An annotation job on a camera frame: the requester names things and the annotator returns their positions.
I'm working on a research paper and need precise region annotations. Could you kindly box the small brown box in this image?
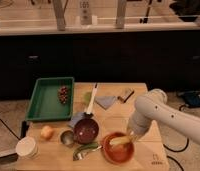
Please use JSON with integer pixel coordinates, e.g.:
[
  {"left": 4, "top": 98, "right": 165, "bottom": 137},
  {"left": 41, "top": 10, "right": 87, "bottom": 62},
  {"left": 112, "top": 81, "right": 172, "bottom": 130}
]
[{"left": 118, "top": 88, "right": 134, "bottom": 103}]

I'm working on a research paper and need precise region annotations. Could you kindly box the green plastic tray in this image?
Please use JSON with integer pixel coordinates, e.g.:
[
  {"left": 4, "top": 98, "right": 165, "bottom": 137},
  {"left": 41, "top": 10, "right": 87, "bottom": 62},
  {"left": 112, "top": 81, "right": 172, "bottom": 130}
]
[{"left": 26, "top": 77, "right": 74, "bottom": 122}]

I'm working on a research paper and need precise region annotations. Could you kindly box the black cable on floor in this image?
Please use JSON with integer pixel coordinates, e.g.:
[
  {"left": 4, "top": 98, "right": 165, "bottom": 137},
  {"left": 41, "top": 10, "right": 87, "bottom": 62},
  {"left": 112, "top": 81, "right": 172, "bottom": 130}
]
[{"left": 163, "top": 137, "right": 190, "bottom": 171}]

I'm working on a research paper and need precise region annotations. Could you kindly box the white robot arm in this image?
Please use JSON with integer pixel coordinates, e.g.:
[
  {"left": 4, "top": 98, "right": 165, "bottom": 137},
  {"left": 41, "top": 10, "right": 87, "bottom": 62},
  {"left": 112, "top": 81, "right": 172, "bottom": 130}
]
[{"left": 127, "top": 89, "right": 200, "bottom": 145}]

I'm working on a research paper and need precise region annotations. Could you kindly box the green pepper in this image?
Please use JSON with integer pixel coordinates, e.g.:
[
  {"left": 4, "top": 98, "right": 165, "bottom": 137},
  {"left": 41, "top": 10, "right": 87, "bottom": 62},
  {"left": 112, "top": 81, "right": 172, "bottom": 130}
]
[{"left": 73, "top": 142, "right": 99, "bottom": 161}]

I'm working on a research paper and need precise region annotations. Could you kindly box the small metal cup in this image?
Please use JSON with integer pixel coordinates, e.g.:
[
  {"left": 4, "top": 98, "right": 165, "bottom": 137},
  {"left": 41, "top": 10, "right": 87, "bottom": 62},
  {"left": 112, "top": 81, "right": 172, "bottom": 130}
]
[{"left": 60, "top": 130, "right": 74, "bottom": 147}]

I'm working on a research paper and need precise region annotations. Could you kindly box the dark blue bag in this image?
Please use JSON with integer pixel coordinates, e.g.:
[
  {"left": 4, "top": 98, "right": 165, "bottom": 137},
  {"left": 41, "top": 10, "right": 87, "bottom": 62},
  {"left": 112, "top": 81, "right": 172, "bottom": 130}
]
[{"left": 179, "top": 91, "right": 200, "bottom": 108}]

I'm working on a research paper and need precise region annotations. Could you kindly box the white paper cup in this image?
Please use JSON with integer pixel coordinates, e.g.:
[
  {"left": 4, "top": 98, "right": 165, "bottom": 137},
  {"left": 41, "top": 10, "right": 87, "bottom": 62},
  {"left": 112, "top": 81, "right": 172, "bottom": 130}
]
[{"left": 15, "top": 136, "right": 38, "bottom": 158}]

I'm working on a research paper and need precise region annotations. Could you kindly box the dark red grape bunch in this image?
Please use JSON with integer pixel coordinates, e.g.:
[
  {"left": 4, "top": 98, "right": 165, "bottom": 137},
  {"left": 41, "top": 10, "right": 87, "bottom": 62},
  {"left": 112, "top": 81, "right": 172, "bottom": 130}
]
[{"left": 58, "top": 86, "right": 68, "bottom": 104}]

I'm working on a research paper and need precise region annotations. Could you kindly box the blue grey cloth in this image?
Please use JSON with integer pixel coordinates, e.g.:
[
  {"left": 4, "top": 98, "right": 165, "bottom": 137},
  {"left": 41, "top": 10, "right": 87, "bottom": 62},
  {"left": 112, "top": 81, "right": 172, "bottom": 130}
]
[{"left": 95, "top": 96, "right": 117, "bottom": 110}]

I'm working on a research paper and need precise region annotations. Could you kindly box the yellow banana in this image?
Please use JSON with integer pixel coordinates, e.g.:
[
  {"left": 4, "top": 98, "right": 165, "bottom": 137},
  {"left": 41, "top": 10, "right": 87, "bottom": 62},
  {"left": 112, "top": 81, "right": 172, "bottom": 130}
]
[{"left": 109, "top": 136, "right": 131, "bottom": 146}]

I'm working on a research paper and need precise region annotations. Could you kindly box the yellow orange fruit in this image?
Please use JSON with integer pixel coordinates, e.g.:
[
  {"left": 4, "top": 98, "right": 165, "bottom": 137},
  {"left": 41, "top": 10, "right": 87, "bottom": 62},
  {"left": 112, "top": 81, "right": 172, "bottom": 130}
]
[{"left": 40, "top": 126, "right": 54, "bottom": 140}]

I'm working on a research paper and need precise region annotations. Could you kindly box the blue cloth under pan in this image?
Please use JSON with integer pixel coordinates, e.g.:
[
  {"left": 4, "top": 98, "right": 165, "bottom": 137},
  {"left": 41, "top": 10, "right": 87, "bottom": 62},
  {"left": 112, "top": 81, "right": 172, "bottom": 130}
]
[{"left": 68, "top": 112, "right": 84, "bottom": 128}]

